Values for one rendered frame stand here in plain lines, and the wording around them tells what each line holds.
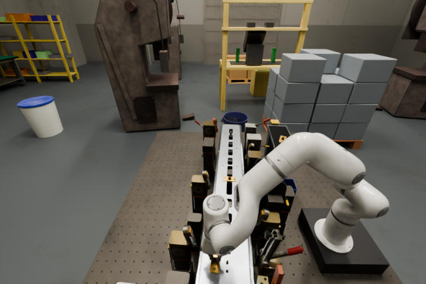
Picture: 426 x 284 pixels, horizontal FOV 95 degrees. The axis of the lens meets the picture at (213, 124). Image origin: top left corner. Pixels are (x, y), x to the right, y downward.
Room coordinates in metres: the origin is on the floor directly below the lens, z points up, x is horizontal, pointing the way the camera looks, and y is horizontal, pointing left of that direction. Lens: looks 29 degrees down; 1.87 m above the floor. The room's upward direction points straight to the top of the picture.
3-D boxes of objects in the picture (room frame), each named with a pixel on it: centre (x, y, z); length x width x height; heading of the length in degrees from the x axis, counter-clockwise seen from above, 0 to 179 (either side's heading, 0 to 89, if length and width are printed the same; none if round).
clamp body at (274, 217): (0.58, -0.28, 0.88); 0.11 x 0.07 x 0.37; 85
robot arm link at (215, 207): (0.42, -0.01, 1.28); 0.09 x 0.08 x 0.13; 17
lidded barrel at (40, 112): (3.07, 2.99, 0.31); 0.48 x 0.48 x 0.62
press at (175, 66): (6.98, 1.51, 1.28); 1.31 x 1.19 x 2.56; 179
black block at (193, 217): (0.63, 0.10, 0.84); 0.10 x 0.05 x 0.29; 85
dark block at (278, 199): (0.64, -0.30, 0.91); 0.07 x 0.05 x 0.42; 85
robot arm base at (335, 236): (0.66, -0.67, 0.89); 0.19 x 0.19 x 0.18
